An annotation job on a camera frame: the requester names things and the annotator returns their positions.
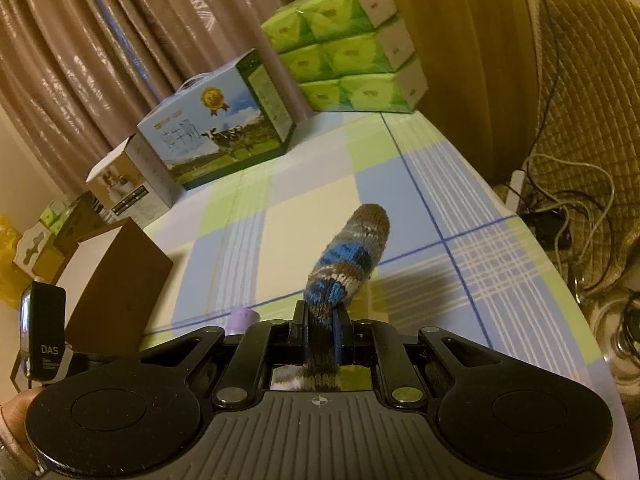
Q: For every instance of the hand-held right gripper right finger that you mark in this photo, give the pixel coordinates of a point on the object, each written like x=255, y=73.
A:
x=338, y=332

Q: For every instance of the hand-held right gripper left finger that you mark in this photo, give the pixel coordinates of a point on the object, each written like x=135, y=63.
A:
x=298, y=332

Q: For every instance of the blue brown knitted sock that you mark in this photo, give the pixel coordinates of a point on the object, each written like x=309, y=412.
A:
x=345, y=255

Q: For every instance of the brown box with white inside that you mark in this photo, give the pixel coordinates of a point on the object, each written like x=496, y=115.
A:
x=120, y=280

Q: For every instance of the person's left hand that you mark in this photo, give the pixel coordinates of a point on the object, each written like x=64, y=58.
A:
x=17, y=425

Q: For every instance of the small purple item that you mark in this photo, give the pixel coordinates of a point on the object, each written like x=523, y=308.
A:
x=242, y=319

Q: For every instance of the yellow plastic bag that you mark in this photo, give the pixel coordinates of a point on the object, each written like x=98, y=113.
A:
x=9, y=265

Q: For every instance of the large brown cardboard box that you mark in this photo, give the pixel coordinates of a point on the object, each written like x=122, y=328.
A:
x=77, y=222

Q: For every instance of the small bundle green tissue packs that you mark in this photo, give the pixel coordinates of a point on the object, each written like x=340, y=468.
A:
x=50, y=215

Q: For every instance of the white humidifier box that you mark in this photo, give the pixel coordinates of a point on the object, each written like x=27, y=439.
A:
x=130, y=185

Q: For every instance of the white power strip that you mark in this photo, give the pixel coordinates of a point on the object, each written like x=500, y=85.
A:
x=515, y=189

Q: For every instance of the black power adapter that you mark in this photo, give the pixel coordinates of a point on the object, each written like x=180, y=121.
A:
x=547, y=225

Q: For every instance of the stack of green tissue packs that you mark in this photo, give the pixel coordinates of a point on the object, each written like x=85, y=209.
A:
x=350, y=55

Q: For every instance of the shiny metal pot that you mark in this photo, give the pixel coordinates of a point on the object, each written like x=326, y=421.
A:
x=617, y=340

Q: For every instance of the shiny beige curtain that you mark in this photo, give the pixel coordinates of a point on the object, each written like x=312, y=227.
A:
x=100, y=35

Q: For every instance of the golden brown curtain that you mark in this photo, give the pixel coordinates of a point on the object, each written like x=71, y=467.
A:
x=460, y=60

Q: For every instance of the quilted chair cushion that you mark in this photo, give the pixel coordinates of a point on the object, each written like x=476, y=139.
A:
x=590, y=85

